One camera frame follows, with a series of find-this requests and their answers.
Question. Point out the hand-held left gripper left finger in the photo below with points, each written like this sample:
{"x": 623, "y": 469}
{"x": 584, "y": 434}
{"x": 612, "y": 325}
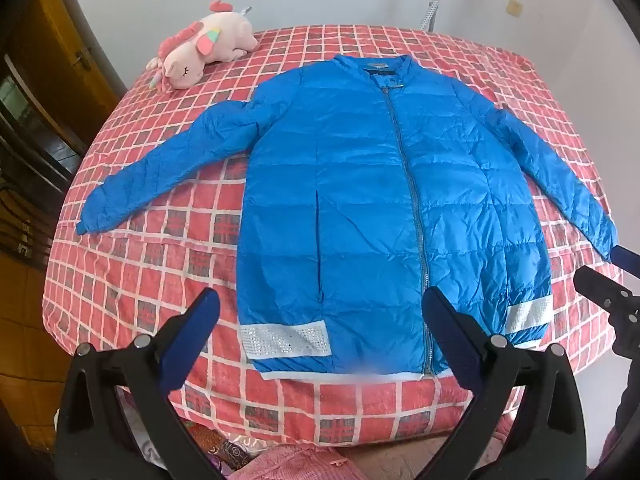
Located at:
{"x": 194, "y": 327}

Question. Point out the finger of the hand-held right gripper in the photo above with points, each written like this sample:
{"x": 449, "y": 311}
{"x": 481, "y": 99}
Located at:
{"x": 627, "y": 256}
{"x": 602, "y": 290}

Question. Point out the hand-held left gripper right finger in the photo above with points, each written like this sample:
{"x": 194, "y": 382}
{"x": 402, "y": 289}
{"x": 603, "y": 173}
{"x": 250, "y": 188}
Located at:
{"x": 450, "y": 340}

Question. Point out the blue puffer jacket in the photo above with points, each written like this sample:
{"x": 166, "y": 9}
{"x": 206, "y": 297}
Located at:
{"x": 350, "y": 185}

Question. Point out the bed with red checked sheet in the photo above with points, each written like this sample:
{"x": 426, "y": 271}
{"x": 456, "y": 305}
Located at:
{"x": 150, "y": 260}

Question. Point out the pink patterned cloth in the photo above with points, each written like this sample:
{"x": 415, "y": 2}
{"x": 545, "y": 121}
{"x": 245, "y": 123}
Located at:
{"x": 300, "y": 465}

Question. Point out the dark wooden cabinet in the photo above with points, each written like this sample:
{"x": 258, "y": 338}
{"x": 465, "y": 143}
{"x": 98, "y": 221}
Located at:
{"x": 30, "y": 160}

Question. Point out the pink plush unicorn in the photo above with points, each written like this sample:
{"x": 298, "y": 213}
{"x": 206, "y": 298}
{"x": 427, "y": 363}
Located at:
{"x": 220, "y": 35}

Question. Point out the yellow wooden door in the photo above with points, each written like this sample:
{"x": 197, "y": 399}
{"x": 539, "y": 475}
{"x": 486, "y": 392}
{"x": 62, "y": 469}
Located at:
{"x": 55, "y": 50}

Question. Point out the yellow wall switch plate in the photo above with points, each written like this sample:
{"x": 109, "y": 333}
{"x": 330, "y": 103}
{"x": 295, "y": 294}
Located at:
{"x": 513, "y": 7}

